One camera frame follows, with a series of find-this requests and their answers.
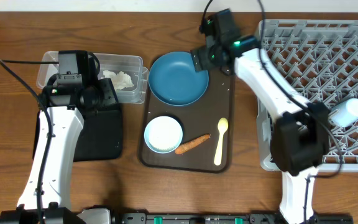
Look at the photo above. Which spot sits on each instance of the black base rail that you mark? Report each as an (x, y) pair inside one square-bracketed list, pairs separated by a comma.
[(216, 218)]

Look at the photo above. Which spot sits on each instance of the pale yellow spoon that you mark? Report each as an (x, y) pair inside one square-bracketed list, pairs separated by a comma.
[(222, 128)]

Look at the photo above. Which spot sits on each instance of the orange carrot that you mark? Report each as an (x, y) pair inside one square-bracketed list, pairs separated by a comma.
[(191, 144)]

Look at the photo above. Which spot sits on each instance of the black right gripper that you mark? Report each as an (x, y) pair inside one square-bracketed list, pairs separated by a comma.
[(199, 56)]

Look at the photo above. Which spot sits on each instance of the grey dishwasher rack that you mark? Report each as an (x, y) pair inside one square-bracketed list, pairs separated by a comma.
[(320, 60)]

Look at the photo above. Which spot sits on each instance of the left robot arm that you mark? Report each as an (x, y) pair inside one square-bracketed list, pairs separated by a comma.
[(46, 197)]

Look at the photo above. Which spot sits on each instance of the light blue cup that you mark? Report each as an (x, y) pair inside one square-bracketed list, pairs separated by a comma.
[(345, 113)]

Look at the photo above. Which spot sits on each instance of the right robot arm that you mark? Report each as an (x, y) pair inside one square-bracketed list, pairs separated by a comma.
[(300, 135)]

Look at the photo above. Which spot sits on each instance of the crumpled white tissue in bin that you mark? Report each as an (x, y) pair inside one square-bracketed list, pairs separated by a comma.
[(119, 80)]

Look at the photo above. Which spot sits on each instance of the light blue bowl with rice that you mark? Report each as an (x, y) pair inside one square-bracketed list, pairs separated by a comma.
[(163, 134)]

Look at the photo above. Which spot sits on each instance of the dark brown serving tray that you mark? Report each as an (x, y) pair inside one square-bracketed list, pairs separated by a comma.
[(196, 119)]

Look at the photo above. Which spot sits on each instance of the dark blue plate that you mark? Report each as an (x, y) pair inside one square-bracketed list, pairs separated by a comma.
[(174, 80)]

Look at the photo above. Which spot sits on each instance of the clear plastic waste bin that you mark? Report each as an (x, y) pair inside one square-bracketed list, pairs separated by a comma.
[(129, 64)]

